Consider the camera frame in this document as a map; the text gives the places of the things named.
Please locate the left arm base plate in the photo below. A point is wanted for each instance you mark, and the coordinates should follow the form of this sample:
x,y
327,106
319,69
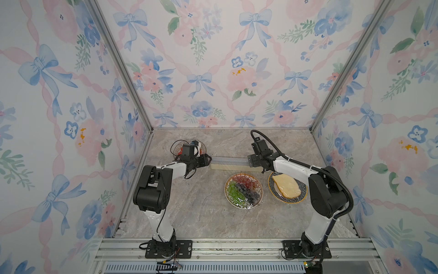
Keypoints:
x,y
181,249

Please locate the blue yellow-rimmed plate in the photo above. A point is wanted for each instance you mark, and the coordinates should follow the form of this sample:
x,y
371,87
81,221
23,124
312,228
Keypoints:
x,y
291,187

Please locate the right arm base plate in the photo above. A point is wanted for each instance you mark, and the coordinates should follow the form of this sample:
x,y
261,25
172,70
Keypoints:
x,y
297,249

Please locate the cream plastic wrap dispenser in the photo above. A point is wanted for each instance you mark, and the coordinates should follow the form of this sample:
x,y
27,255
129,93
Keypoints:
x,y
232,164

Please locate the glass bowl of strawberries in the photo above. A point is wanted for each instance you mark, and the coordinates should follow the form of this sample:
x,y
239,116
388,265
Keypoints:
x,y
177,147

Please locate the plate of grapes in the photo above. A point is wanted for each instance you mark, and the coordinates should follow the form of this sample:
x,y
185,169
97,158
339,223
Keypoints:
x,y
243,190

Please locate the bread slices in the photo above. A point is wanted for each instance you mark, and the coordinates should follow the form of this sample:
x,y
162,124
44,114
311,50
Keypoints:
x,y
286,186

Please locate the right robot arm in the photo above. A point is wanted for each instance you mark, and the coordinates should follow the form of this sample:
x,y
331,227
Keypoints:
x,y
329,197

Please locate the aluminium front rail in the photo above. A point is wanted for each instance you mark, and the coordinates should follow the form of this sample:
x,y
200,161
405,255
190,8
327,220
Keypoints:
x,y
238,256

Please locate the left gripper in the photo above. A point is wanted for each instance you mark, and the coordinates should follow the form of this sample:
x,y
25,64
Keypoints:
x,y
203,160

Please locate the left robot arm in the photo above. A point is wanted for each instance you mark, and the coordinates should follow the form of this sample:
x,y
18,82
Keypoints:
x,y
153,192

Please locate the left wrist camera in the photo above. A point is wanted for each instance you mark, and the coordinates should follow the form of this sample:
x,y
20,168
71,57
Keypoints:
x,y
198,150

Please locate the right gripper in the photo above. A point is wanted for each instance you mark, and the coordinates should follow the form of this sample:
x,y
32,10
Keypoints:
x,y
252,160

